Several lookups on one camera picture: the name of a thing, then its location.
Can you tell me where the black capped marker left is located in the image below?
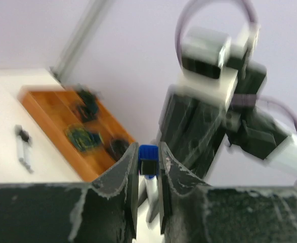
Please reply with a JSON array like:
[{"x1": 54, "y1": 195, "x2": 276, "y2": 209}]
[{"x1": 14, "y1": 125, "x2": 33, "y2": 174}]

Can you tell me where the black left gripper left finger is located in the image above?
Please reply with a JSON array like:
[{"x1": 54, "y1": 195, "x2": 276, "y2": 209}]
[{"x1": 0, "y1": 143, "x2": 139, "y2": 242}]

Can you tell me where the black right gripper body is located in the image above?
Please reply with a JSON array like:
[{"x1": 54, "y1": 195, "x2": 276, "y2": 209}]
[{"x1": 159, "y1": 87, "x2": 225, "y2": 177}]

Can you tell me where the blue yellow rolled tie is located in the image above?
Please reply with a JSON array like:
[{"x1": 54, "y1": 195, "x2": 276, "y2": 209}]
[{"x1": 64, "y1": 125, "x2": 103, "y2": 152}]

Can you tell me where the blue marker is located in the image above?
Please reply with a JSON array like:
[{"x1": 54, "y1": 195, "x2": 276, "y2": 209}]
[{"x1": 145, "y1": 176, "x2": 159, "y2": 223}]

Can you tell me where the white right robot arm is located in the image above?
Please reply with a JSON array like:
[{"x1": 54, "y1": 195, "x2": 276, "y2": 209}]
[{"x1": 160, "y1": 58, "x2": 297, "y2": 177}]

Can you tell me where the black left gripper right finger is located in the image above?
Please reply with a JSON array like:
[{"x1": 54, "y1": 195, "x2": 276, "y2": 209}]
[{"x1": 158, "y1": 142, "x2": 297, "y2": 242}]

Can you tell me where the dark floral rolled tie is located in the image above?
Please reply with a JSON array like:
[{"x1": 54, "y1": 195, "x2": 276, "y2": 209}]
[{"x1": 105, "y1": 138, "x2": 130, "y2": 161}]

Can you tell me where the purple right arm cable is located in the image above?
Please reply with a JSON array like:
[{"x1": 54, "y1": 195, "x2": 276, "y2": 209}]
[{"x1": 175, "y1": 0, "x2": 297, "y2": 140}]

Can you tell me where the dark rolled tie top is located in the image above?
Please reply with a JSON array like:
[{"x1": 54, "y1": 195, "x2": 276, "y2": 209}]
[{"x1": 75, "y1": 88, "x2": 98, "y2": 106}]

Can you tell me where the orange wooden divider tray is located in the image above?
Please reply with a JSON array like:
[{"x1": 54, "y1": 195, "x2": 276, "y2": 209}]
[{"x1": 18, "y1": 86, "x2": 134, "y2": 182}]

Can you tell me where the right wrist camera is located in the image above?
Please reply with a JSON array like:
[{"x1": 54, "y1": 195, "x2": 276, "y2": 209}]
[{"x1": 177, "y1": 24, "x2": 262, "y2": 102}]

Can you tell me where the aluminium frame post right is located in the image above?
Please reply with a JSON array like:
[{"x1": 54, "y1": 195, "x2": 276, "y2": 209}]
[{"x1": 50, "y1": 0, "x2": 115, "y2": 84}]

